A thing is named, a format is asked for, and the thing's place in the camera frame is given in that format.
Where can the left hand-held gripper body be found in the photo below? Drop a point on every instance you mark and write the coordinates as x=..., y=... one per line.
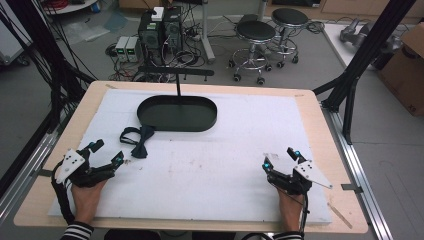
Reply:
x=71, y=163

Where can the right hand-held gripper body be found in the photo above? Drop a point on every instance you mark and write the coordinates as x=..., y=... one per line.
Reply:
x=306, y=171

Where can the black bow tie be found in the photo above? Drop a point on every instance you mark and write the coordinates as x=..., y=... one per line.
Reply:
x=141, y=143

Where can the person's left hand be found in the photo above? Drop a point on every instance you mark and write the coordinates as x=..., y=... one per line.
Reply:
x=86, y=200

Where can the person's right hand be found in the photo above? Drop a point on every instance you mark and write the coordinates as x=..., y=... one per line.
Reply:
x=290, y=208

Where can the grey tape strip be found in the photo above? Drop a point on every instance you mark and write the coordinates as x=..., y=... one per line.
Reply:
x=45, y=173
x=351, y=188

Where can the wooden stick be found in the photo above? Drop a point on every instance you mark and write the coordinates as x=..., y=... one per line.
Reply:
x=340, y=216

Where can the white foam mat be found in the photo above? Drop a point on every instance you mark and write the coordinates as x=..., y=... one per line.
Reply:
x=206, y=173

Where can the person's right striped sleeve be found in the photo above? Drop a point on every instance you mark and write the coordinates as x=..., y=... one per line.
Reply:
x=289, y=236

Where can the person's striped sleeve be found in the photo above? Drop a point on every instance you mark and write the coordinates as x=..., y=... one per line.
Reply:
x=289, y=236
x=77, y=231

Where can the person's left striped sleeve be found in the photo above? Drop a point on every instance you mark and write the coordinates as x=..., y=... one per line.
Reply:
x=77, y=231

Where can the black stand with oval tray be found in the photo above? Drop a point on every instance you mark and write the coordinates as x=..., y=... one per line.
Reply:
x=176, y=113

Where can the person's dark legs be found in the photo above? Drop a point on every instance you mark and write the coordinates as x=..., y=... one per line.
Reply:
x=166, y=235

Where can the grey power supply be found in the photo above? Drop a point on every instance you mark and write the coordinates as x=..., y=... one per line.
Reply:
x=133, y=49
x=121, y=48

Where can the clear plastic sheet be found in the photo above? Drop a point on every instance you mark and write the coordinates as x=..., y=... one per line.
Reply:
x=85, y=31

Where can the white side table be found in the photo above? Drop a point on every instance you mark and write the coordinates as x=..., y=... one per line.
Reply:
x=336, y=40

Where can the black computer tower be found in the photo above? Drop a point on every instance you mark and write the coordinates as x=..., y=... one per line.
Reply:
x=172, y=31
x=151, y=36

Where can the black round stool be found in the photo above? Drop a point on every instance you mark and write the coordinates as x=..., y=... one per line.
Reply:
x=255, y=31
x=289, y=16

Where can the brown cardboard box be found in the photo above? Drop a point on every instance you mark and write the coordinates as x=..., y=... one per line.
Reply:
x=405, y=73

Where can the grey case on wheels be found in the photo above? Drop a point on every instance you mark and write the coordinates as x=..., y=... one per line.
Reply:
x=11, y=36

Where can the grey device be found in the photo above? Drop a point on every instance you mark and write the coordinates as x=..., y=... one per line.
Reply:
x=358, y=31

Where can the white round table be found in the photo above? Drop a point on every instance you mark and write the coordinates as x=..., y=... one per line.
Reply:
x=71, y=6

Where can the white box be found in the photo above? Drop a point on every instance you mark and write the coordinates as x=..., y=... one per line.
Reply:
x=157, y=14

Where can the grey desk leg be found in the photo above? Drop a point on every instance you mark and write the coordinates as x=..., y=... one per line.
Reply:
x=207, y=33

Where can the aluminium rail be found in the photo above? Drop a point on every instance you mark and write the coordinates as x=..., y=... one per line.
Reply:
x=358, y=166
x=28, y=166

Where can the black metal frame post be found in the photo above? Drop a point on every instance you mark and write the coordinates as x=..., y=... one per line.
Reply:
x=361, y=56

